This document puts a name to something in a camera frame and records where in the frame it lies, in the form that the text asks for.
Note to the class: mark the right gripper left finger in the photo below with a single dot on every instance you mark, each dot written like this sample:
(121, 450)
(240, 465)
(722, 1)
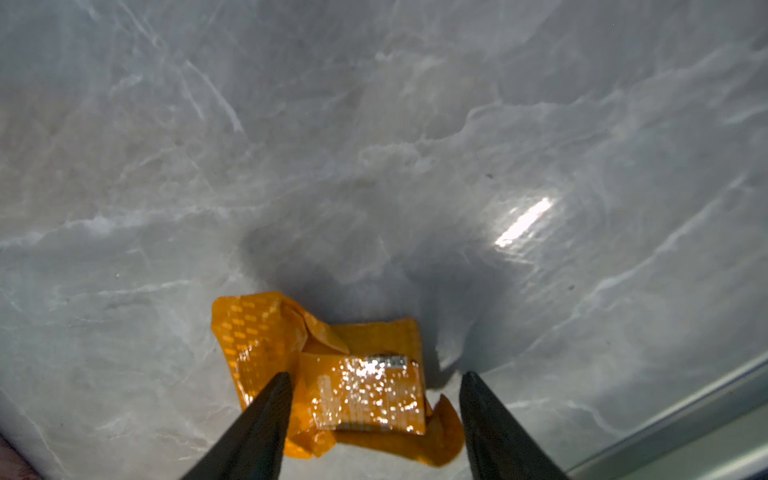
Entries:
(252, 448)

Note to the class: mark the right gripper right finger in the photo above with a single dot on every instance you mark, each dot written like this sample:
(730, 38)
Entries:
(498, 447)

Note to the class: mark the small orange snack packet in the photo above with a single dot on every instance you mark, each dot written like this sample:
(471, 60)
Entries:
(360, 384)

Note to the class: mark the aluminium rail frame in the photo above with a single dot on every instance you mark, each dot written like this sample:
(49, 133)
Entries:
(717, 432)

